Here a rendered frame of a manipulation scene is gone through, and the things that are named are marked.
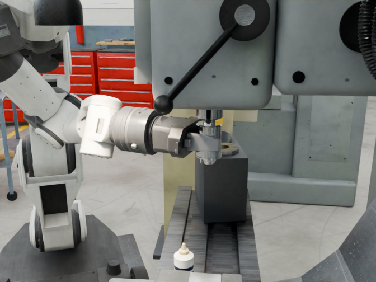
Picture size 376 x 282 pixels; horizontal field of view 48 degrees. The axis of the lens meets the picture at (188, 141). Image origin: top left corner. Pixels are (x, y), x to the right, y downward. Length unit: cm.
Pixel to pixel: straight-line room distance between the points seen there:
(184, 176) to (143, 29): 198
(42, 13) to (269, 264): 229
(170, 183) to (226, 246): 163
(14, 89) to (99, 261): 86
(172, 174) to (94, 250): 104
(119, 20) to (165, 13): 937
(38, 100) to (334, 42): 69
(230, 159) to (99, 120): 42
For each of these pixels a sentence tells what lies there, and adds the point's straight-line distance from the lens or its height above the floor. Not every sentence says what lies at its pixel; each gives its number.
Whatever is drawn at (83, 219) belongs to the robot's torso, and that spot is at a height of 72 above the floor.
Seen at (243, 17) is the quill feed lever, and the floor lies 145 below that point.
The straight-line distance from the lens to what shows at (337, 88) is 65.
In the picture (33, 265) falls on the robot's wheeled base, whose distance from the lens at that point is 173.
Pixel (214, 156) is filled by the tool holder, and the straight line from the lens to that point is 76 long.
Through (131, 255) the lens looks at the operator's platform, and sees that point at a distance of 203.
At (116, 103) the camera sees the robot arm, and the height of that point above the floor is 129.
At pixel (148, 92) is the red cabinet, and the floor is 52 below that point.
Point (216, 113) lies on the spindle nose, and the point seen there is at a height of 129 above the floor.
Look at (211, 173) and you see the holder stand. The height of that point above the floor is 105.
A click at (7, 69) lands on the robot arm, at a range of 101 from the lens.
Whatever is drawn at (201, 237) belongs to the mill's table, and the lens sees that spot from 113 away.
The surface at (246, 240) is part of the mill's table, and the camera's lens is 112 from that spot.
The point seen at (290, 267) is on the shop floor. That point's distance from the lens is 273.
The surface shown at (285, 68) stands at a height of 138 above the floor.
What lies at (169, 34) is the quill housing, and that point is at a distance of 65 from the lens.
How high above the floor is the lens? 146
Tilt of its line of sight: 17 degrees down
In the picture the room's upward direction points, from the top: straight up
